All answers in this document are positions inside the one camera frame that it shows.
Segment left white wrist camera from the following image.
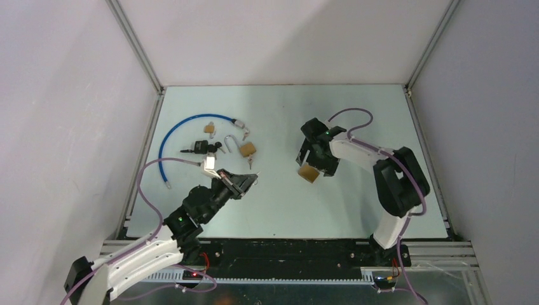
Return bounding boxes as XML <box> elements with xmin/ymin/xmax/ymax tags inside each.
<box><xmin>200</xmin><ymin>154</ymin><xmax>221</xmax><ymax>179</ymax></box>

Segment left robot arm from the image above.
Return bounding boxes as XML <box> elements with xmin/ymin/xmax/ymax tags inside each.
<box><xmin>61</xmin><ymin>169</ymin><xmax>258</xmax><ymax>304</ymax></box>

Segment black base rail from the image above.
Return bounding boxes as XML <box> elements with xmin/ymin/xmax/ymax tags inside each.
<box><xmin>185</xmin><ymin>238</ymin><xmax>411</xmax><ymax>280</ymax></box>

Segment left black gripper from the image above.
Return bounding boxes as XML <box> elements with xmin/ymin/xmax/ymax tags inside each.
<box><xmin>201</xmin><ymin>168</ymin><xmax>257</xmax><ymax>223</ymax></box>

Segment small brass padlock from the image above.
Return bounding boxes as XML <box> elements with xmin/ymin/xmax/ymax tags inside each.
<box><xmin>203</xmin><ymin>121</ymin><xmax>215</xmax><ymax>139</ymax></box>

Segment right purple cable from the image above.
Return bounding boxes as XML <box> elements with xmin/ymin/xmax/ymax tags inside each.
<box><xmin>327</xmin><ymin>108</ymin><xmax>428</xmax><ymax>217</ymax></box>

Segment keys on cable lock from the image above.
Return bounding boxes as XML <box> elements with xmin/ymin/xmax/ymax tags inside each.
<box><xmin>242</xmin><ymin>128</ymin><xmax>250</xmax><ymax>141</ymax></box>

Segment large brass padlock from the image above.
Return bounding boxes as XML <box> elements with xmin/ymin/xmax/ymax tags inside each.
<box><xmin>298</xmin><ymin>163</ymin><xmax>320</xmax><ymax>184</ymax></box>

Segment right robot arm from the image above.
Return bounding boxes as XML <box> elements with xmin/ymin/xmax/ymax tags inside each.
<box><xmin>296</xmin><ymin>118</ymin><xmax>430</xmax><ymax>266</ymax></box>

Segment black padlock with keys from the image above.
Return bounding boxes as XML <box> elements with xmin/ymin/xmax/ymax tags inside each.
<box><xmin>180</xmin><ymin>140</ymin><xmax>225</xmax><ymax>160</ymax></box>

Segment blue cable lock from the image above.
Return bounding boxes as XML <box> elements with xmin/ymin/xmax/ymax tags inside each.
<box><xmin>158</xmin><ymin>113</ymin><xmax>246</xmax><ymax>189</ymax></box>

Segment purple cable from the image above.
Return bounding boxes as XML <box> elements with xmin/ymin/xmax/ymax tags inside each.
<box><xmin>327</xmin><ymin>108</ymin><xmax>428</xmax><ymax>217</ymax></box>
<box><xmin>60</xmin><ymin>158</ymin><xmax>203</xmax><ymax>305</ymax></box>

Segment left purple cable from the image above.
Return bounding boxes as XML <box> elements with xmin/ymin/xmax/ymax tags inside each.
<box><xmin>60</xmin><ymin>158</ymin><xmax>203</xmax><ymax>305</ymax></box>

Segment silver key pair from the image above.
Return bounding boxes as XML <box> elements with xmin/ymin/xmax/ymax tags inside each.
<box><xmin>247</xmin><ymin>155</ymin><xmax>254</xmax><ymax>170</ymax></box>

